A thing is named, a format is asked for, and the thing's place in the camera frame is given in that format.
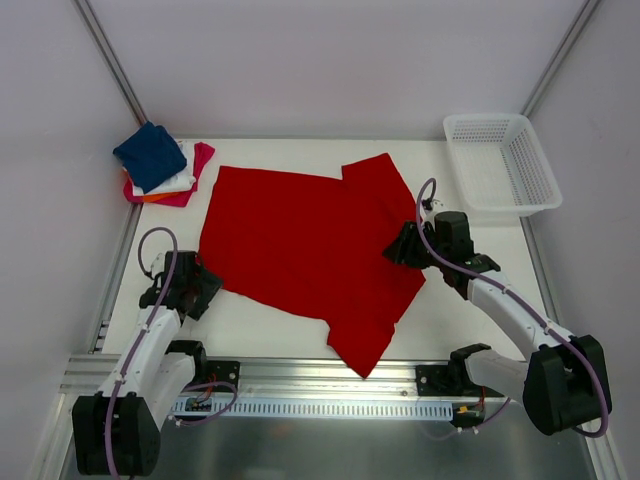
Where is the folded orange t shirt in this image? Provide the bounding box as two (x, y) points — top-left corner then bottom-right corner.
(139, 190), (193, 208)

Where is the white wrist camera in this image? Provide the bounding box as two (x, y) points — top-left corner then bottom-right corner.
(145, 253), (165, 280)
(421, 199), (446, 214)

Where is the aluminium corner post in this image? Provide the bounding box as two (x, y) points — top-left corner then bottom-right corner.
(520, 0), (603, 118)
(72, 0), (148, 125)

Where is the aluminium extrusion mounting rail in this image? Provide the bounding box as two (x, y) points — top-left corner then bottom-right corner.
(58, 353), (601, 401)

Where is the white slotted cable duct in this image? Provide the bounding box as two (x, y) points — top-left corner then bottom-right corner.
(167, 397), (455, 420)

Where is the right aluminium corner post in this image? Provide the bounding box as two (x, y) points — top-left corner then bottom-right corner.
(520, 0), (603, 118)

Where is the folded white t shirt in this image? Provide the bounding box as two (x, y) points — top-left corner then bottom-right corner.
(124, 140), (196, 197)

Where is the left aluminium corner post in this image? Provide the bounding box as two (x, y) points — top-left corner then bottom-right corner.
(72, 0), (148, 125)

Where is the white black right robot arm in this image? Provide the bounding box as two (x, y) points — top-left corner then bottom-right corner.
(383, 211), (611, 438)

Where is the red t shirt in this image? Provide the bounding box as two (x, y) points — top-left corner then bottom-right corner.
(199, 153), (425, 377)

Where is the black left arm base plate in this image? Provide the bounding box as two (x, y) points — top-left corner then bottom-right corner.
(203, 359), (241, 393)

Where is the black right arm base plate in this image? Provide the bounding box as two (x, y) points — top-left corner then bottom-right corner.
(414, 364), (502, 398)

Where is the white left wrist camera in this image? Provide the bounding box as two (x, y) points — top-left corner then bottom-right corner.
(145, 253), (165, 280)

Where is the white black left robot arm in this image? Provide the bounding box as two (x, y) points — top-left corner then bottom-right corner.
(72, 251), (223, 477)

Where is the white perforated plastic basket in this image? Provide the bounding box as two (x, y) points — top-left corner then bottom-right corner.
(443, 113), (563, 220)

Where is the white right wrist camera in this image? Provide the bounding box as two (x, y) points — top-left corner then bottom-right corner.
(421, 199), (446, 214)

